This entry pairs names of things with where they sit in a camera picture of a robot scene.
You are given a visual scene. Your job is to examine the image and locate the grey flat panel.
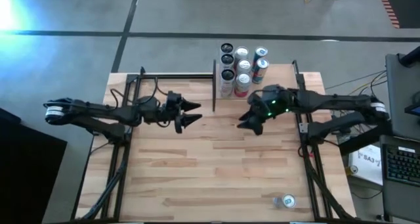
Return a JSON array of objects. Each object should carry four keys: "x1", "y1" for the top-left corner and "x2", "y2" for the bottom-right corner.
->
[{"x1": 385, "y1": 46, "x2": 420, "y2": 141}]

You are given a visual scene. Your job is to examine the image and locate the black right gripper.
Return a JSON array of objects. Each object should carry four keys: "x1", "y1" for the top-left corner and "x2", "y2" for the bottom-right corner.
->
[{"x1": 236, "y1": 84, "x2": 295, "y2": 136}]

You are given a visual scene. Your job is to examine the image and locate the red white Spindrift can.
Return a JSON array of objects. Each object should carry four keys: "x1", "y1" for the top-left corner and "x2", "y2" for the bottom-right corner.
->
[
  {"x1": 234, "y1": 72, "x2": 253, "y2": 99},
  {"x1": 234, "y1": 45, "x2": 250, "y2": 62},
  {"x1": 236, "y1": 58, "x2": 253, "y2": 74}
]

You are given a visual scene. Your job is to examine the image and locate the black mat with orange stripes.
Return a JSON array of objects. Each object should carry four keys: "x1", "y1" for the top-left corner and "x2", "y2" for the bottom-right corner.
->
[{"x1": 375, "y1": 0, "x2": 420, "y2": 30}]

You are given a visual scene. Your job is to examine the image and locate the large black cabinet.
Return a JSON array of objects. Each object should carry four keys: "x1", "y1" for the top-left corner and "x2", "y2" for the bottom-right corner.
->
[{"x1": 0, "y1": 107, "x2": 68, "y2": 224}]

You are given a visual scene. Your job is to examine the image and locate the teal can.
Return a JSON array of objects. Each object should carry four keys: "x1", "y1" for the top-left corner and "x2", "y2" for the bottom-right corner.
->
[{"x1": 273, "y1": 193, "x2": 297, "y2": 210}]

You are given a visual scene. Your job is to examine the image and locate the black device with blue screen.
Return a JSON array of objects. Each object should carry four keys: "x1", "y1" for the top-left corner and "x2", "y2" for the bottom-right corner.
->
[{"x1": 404, "y1": 102, "x2": 420, "y2": 117}]

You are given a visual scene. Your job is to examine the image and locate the white paper box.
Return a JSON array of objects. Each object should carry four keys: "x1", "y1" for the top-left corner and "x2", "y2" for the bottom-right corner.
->
[{"x1": 347, "y1": 144, "x2": 385, "y2": 186}]

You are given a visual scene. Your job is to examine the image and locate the black aluminium rig frame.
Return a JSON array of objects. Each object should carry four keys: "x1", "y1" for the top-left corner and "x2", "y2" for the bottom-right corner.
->
[{"x1": 70, "y1": 60, "x2": 357, "y2": 223}]

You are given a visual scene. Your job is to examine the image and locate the blue silver Red Bull can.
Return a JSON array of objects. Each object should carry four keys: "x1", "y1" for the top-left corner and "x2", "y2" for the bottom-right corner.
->
[
  {"x1": 252, "y1": 45, "x2": 269, "y2": 62},
  {"x1": 251, "y1": 58, "x2": 270, "y2": 85}
]

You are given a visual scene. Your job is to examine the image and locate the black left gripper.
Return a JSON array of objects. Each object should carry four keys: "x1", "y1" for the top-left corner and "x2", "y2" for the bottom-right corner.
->
[{"x1": 160, "y1": 90, "x2": 203, "y2": 135}]

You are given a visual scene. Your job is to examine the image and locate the wooden shelf with black frame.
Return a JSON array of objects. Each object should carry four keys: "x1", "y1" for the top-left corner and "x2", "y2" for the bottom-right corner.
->
[{"x1": 211, "y1": 58, "x2": 303, "y2": 113}]

